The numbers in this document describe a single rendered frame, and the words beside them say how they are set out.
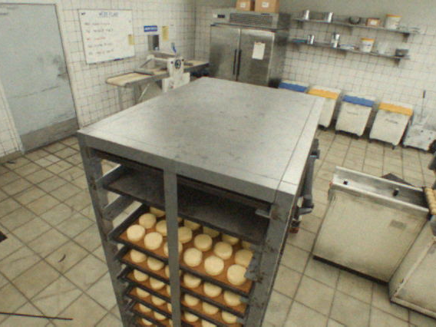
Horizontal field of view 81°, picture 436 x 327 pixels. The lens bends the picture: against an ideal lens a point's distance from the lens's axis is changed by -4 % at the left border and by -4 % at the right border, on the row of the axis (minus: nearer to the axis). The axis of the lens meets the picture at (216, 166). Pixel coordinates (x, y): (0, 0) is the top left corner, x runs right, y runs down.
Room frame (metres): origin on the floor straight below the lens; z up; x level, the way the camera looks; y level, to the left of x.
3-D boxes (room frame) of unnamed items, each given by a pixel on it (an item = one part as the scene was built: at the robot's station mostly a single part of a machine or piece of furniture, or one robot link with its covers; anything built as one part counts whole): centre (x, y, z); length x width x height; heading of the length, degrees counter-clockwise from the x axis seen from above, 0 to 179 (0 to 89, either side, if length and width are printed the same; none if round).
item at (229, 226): (0.73, -0.02, 1.68); 0.60 x 0.40 x 0.02; 158
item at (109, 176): (0.81, 0.16, 1.68); 0.64 x 0.03 x 0.03; 158
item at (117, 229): (0.81, 0.16, 1.50); 0.64 x 0.03 x 0.03; 158
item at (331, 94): (5.42, -2.09, 0.38); 0.64 x 0.54 x 0.77; 152
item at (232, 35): (6.14, -0.49, 1.03); 1.40 x 0.90 x 2.05; 61
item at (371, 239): (1.79, -1.36, 0.45); 0.70 x 0.34 x 0.90; 65
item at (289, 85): (5.73, -1.53, 0.38); 0.64 x 0.54 x 0.77; 154
